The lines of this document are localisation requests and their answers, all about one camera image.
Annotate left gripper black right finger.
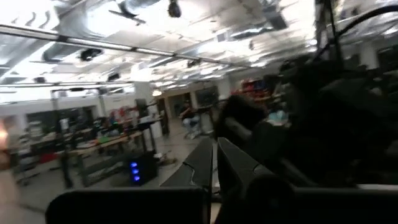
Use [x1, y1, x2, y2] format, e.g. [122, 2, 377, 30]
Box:
[214, 136, 398, 224]

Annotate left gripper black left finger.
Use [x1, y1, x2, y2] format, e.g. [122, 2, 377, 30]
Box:
[45, 136, 216, 224]

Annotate black computer blue lights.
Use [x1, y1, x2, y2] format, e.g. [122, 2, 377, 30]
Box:
[124, 151, 159, 187]

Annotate person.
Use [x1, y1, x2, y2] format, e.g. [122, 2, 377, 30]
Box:
[179, 99, 201, 139]

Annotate wooden workbench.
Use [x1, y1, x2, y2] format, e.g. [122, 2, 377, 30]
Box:
[18, 130, 156, 187]

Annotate black ceiling spotlight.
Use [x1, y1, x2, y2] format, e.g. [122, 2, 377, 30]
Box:
[79, 47, 104, 62]
[167, 0, 183, 19]

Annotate linear ceiling light strip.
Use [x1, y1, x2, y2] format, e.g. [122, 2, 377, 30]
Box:
[0, 24, 249, 68]

